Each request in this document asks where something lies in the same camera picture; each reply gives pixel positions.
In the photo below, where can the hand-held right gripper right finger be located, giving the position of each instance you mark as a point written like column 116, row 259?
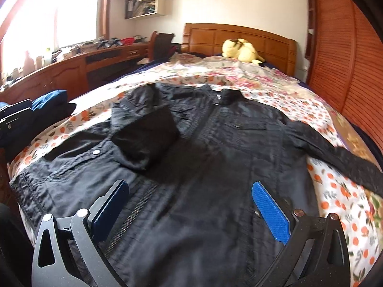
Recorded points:
column 270, row 212

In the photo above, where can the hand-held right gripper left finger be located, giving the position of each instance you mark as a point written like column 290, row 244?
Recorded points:
column 110, row 209

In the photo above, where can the black jacket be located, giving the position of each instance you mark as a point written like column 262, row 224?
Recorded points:
column 194, row 170

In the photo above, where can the blue folded clothes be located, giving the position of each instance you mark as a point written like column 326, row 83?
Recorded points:
column 48, row 101

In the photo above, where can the dark folded clothes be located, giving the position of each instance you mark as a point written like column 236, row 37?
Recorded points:
column 15, row 125

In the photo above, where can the orange fruit print blanket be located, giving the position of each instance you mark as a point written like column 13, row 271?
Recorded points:
column 332, row 185

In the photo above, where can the golden floral bed cover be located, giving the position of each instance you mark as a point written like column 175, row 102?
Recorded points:
column 359, row 140

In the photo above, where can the wooden desk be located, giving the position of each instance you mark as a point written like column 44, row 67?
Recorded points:
column 68, row 71

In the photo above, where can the pink floral quilt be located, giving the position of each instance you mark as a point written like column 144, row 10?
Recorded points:
column 239, row 71

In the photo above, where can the yellow plush toy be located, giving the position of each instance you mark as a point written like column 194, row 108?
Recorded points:
column 239, row 50

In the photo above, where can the red cloth item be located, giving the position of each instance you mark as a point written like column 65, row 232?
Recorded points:
column 128, row 41

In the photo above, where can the wooden chair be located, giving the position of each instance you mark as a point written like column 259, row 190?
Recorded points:
column 163, row 44

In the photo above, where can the wooden louvered wardrobe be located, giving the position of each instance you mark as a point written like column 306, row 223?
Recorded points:
column 335, row 50

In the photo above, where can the wooden bed headboard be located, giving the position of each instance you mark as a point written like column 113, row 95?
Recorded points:
column 209, row 39

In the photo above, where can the bright window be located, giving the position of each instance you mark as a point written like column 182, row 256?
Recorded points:
column 74, row 12

